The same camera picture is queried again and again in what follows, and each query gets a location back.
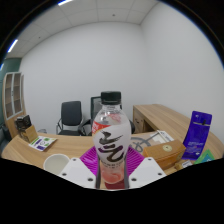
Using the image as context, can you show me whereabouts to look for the white speckled mug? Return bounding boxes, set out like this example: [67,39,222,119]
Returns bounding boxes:
[43,153,72,176]

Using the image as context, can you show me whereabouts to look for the black solid-back office chair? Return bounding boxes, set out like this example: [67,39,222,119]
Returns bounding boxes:
[55,100,88,136]

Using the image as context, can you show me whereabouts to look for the black mesh-back office chair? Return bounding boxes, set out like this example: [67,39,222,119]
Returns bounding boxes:
[89,95,136,134]

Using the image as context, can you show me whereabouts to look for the small tan packet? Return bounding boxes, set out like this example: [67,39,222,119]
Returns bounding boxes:
[174,159,194,171]

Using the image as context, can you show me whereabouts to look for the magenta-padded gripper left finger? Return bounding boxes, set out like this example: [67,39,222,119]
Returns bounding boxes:
[58,145,101,190]

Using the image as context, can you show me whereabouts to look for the white and green leaflet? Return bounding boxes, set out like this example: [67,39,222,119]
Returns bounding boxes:
[28,135,58,152]

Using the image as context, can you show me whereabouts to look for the white sheet with circle print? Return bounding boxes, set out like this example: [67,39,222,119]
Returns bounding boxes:
[129,130,174,154]

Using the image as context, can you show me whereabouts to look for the clear bottle with pink drink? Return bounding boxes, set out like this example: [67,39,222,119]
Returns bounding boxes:
[91,90,132,184]

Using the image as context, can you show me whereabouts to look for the orange-brown box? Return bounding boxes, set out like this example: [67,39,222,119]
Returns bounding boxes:
[142,139,187,170]

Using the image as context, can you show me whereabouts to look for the purple standing pouch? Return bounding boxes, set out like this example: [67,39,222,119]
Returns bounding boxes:
[181,110,213,161]

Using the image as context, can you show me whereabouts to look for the green packet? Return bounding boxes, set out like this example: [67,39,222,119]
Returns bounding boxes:
[194,148,216,165]

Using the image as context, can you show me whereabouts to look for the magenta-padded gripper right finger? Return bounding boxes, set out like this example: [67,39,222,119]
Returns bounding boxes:
[123,145,167,190]

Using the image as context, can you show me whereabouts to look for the wooden side desk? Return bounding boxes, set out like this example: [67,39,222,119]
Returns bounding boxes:
[132,103,224,151]

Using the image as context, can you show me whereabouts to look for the wooden glass-door cabinet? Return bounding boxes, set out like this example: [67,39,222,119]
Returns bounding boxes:
[2,71,28,139]

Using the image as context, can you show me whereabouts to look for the ceiling light panel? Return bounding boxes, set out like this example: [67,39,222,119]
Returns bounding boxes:
[57,0,74,7]
[7,39,19,54]

